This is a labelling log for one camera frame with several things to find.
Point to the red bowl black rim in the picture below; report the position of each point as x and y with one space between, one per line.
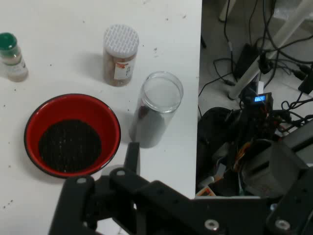
73 107

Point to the small orange white part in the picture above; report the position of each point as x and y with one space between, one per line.
206 192

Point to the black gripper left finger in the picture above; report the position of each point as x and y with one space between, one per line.
80 195

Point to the black module blue display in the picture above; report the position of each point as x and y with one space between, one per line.
259 99

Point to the grey plastic housing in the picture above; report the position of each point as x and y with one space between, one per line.
281 159

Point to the black seeds pile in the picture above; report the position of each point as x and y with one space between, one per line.
71 147

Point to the short white desk leg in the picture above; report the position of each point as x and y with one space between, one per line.
226 12

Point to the tall clear jar black seeds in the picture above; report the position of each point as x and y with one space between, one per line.
156 117

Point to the slanted white desk leg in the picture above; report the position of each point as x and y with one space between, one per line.
288 27

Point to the small spice bottle green cap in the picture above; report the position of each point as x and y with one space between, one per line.
14 66

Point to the black power adapter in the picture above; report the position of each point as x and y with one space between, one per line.
307 84

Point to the brown spice jar white lid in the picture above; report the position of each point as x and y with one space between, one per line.
119 44

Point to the black power brick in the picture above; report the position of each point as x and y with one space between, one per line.
247 57

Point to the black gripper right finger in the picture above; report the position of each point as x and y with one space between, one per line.
296 208

